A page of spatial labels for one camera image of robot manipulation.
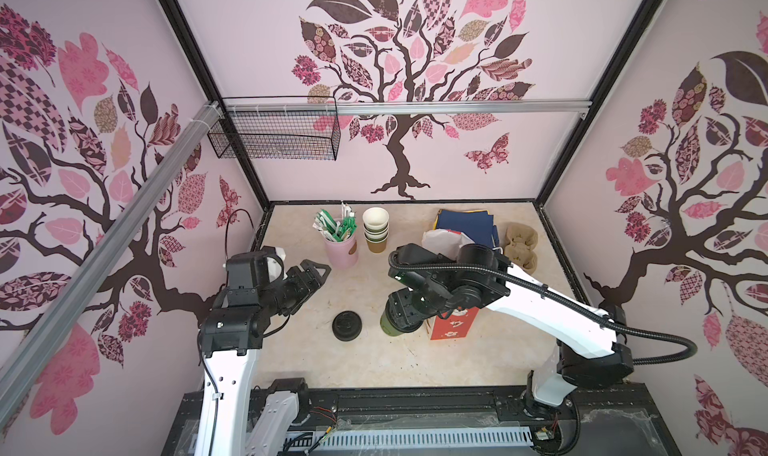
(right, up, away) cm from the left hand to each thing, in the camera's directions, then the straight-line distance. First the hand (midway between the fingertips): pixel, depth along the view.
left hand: (323, 283), depth 67 cm
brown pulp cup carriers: (+60, +6, +33) cm, 68 cm away
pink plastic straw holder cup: (0, +4, +28) cm, 29 cm away
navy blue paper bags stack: (+48, +14, +42) cm, 66 cm away
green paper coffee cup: (+15, -8, -5) cm, 18 cm away
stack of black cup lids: (+2, -16, +19) cm, 25 cm away
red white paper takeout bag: (+32, +9, +17) cm, 37 cm away
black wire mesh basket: (-31, +52, +55) cm, 81 cm away
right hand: (+18, -4, -5) cm, 19 cm away
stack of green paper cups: (+11, +12, +27) cm, 32 cm away
